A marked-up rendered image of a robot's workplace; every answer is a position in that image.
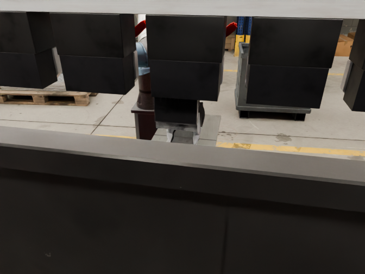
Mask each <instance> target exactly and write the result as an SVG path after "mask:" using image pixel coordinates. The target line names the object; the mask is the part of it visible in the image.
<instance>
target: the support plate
mask: <svg viewBox="0 0 365 274"><path fill-rule="evenodd" d="M220 121H221V115H208V114H205V119H204V123H203V127H202V130H201V133H200V137H199V141H198V143H197V145H204V146H216V142H217V136H218V131H219V125H220ZM155 134H157V135H154V136H153V138H152V139H151V140H153V141H164V142H166V141H167V136H161V135H167V129H162V128H158V129H157V131H156V133H155ZM202 139H210V140H202ZM213 140H216V141H213Z"/></svg>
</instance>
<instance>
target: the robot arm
mask: <svg viewBox="0 0 365 274"><path fill-rule="evenodd" d="M145 15H146V14H135V16H136V18H137V24H139V23H140V22H141V21H143V20H145V19H146V17H145ZM136 51H137V58H138V66H139V76H138V80H139V95H138V98H137V107H138V108H140V109H144V110H154V97H152V95H151V84H150V64H149V59H148V55H147V36H146V29H145V30H144V31H143V32H142V33H141V34H140V35H139V36H138V43H136ZM204 119H205V110H204V107H203V102H200V100H199V103H198V124H197V132H192V133H193V137H192V142H193V145H195V144H196V143H197V141H198V139H199V137H200V133H201V130H202V127H203V123H204ZM175 131H176V130H174V129H167V139H168V142H172V141H173V139H174V132H175Z"/></svg>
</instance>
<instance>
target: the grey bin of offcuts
mask: <svg viewBox="0 0 365 274"><path fill-rule="evenodd" d="M238 47H239V56H238V69H237V81H236V89H235V92H234V93H235V106H236V110H238V111H239V117H240V119H248V118H249V111H265V112H277V113H291V114H292V116H293V118H294V120H295V121H302V122H304V121H305V116H306V114H310V113H311V108H300V107H284V106H276V105H260V104H246V90H247V87H246V85H245V81H246V70H247V60H248V51H249V43H245V42H240V41H239V42H238Z"/></svg>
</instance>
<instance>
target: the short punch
mask: <svg viewBox="0 0 365 274"><path fill-rule="evenodd" d="M198 103H199V100H192V99H177V98H162V97H154V117H155V122H156V128H162V129H174V130H186V131H193V132H197V124H198Z"/></svg>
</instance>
